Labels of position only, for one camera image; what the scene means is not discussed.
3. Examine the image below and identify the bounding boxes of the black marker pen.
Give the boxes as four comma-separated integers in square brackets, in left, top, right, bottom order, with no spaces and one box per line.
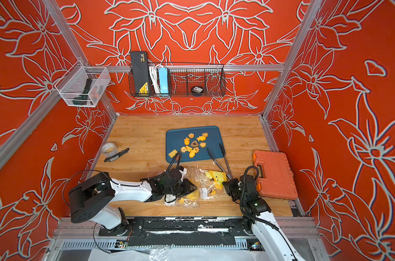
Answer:
[104,148,130,162]

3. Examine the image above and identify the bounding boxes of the yellow square cookie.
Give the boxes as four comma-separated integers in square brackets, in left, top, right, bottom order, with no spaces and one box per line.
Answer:
[168,150,178,158]

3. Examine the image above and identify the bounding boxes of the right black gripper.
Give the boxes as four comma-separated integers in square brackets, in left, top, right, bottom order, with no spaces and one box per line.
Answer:
[221,178,248,204]

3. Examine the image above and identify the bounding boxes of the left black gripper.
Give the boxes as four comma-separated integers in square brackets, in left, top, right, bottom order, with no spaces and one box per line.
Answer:
[164,180,200,199]

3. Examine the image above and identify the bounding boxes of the clear tape roll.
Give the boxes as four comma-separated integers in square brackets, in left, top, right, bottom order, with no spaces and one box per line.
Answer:
[101,142,119,157]

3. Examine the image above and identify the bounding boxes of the orange plastic tool case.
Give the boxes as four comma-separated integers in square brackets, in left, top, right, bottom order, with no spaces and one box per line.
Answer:
[252,150,298,200]

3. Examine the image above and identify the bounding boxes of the clear bag yellow dog print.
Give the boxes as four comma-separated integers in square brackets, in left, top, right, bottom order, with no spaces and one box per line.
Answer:
[195,169,227,200]

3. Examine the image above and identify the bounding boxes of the black mounting base rail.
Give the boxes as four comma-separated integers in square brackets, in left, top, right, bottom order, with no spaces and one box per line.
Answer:
[98,216,273,238]

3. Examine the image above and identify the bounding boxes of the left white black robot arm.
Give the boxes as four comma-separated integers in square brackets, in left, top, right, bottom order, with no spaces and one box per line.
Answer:
[68,166,198,233]

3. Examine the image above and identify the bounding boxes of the small black round device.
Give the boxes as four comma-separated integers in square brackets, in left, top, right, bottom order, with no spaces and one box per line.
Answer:
[191,86,205,97]

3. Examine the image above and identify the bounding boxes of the teal plastic tray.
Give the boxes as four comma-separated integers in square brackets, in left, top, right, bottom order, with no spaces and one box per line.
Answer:
[166,126,224,163]

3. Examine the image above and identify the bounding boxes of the brown heart ring cookie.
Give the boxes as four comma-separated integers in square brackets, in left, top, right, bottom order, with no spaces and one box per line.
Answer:
[191,140,199,147]

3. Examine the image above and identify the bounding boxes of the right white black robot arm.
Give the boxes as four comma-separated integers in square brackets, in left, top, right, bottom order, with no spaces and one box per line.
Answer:
[222,166,304,261]

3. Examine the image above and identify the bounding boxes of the black box yellow label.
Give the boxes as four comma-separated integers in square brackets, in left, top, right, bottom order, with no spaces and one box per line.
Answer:
[130,51,151,97]

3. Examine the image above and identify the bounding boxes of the dark green tool handle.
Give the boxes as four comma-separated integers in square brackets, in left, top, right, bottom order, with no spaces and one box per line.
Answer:
[73,78,92,105]

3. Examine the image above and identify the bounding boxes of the metal kitchen tongs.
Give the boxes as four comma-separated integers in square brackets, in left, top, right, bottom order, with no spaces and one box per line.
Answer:
[206,143,234,181]

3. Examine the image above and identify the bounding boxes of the black wire wall basket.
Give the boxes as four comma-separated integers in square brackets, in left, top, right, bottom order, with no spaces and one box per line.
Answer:
[128,63,226,98]

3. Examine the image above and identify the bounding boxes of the orange cookie bottom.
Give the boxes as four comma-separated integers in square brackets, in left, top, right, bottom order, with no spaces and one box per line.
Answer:
[189,147,200,158]

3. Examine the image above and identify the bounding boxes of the clear acrylic wall bin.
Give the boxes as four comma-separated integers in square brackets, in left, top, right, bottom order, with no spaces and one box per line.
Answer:
[54,61,111,108]

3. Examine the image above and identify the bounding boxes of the white coiled cable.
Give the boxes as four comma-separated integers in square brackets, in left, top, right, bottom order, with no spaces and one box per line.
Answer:
[149,64,162,95]

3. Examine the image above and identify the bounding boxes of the light blue box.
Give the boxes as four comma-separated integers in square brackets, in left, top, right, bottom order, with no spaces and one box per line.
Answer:
[158,67,169,96]

